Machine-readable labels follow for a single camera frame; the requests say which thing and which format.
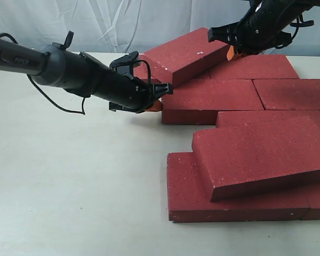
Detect middle red brick under tilted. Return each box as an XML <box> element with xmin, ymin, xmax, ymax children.
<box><xmin>216</xmin><ymin>110</ymin><xmax>320</xmax><ymax>128</ymax></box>

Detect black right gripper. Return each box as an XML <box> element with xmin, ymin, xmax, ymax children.
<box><xmin>207</xmin><ymin>11</ymin><xmax>293</xmax><ymax>61</ymax></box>

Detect white backdrop curtain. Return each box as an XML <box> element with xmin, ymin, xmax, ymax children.
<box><xmin>0</xmin><ymin>0</ymin><xmax>320</xmax><ymax>58</ymax></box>

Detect base brick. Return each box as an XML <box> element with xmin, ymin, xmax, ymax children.
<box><xmin>300</xmin><ymin>183</ymin><xmax>320</xmax><ymax>221</ymax></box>
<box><xmin>209</xmin><ymin>54</ymin><xmax>299</xmax><ymax>79</ymax></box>
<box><xmin>167</xmin><ymin>152</ymin><xmax>309</xmax><ymax>223</ymax></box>
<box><xmin>133</xmin><ymin>55</ymin><xmax>210</xmax><ymax>86</ymax></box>

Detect large red brick front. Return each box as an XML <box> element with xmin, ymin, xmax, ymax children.
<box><xmin>191</xmin><ymin>116</ymin><xmax>320</xmax><ymax>202</ymax></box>

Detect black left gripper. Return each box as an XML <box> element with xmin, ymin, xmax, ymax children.
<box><xmin>109</xmin><ymin>77</ymin><xmax>173</xmax><ymax>114</ymax></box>

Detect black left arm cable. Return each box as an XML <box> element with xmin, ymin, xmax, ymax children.
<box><xmin>0</xmin><ymin>30</ymin><xmax>153</xmax><ymax>115</ymax></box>

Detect back right base brick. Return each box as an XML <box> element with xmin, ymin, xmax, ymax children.
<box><xmin>209</xmin><ymin>54</ymin><xmax>299</xmax><ymax>79</ymax></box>

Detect lone red brick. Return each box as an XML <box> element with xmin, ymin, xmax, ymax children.
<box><xmin>162</xmin><ymin>79</ymin><xmax>264</xmax><ymax>125</ymax></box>

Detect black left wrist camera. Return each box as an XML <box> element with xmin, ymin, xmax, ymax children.
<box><xmin>109</xmin><ymin>51</ymin><xmax>139</xmax><ymax>76</ymax></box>

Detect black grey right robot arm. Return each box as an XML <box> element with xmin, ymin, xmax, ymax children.
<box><xmin>207</xmin><ymin>0</ymin><xmax>320</xmax><ymax>61</ymax></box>

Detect red brick back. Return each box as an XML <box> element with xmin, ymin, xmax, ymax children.
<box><xmin>143</xmin><ymin>28</ymin><xmax>229</xmax><ymax>87</ymax></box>

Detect back left base brick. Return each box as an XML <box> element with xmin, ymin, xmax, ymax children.
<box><xmin>133</xmin><ymin>55</ymin><xmax>210</xmax><ymax>86</ymax></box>

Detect front left base brick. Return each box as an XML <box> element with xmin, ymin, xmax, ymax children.
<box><xmin>167</xmin><ymin>152</ymin><xmax>309</xmax><ymax>223</ymax></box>

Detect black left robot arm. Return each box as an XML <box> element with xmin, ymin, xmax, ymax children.
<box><xmin>0</xmin><ymin>31</ymin><xmax>173</xmax><ymax>114</ymax></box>

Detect front right base brick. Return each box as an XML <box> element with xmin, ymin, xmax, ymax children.
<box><xmin>300</xmin><ymin>183</ymin><xmax>320</xmax><ymax>221</ymax></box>

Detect right middle red brick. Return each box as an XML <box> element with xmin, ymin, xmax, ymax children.
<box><xmin>253</xmin><ymin>79</ymin><xmax>320</xmax><ymax>110</ymax></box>

